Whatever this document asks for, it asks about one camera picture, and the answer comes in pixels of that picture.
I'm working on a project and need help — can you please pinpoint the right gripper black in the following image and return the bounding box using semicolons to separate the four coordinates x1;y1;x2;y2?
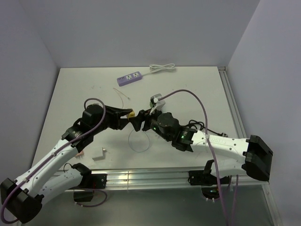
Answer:
128;105;172;142

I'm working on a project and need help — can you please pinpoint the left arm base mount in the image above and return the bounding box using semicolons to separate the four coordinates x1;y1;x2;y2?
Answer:
70;174;108;208

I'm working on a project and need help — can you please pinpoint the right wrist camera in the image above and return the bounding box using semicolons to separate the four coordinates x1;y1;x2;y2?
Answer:
150;94;165;115

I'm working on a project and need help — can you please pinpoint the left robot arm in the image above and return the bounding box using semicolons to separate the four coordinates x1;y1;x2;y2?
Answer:
0;103;132;224

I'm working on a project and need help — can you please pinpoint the yellow plug adapter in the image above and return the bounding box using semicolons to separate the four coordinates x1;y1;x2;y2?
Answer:
127;111;135;119

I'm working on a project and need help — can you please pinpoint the white plug adapter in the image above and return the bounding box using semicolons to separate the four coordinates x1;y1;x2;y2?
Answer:
91;147;107;161

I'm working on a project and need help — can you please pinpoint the aluminium side rail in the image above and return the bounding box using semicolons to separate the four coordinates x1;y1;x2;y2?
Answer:
217;66;247;138

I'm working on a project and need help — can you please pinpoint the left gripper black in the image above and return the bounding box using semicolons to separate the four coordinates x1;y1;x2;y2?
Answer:
92;105;132;135

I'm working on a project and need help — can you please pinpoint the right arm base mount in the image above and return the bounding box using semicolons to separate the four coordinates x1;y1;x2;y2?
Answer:
188;170;220;201

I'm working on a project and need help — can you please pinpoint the purple power strip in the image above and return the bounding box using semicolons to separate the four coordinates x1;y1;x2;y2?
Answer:
117;72;142;87

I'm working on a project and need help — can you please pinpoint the aluminium front rail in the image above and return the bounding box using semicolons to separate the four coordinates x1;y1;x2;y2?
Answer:
22;168;270;194

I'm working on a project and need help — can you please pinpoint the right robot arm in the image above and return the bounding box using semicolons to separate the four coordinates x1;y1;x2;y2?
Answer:
129;110;273;184

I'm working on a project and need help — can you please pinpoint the light blue charger cable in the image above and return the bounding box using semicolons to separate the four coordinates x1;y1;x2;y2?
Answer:
128;129;151;153

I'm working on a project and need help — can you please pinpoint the white coiled power cord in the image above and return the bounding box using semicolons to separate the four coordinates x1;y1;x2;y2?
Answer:
142;63;177;77

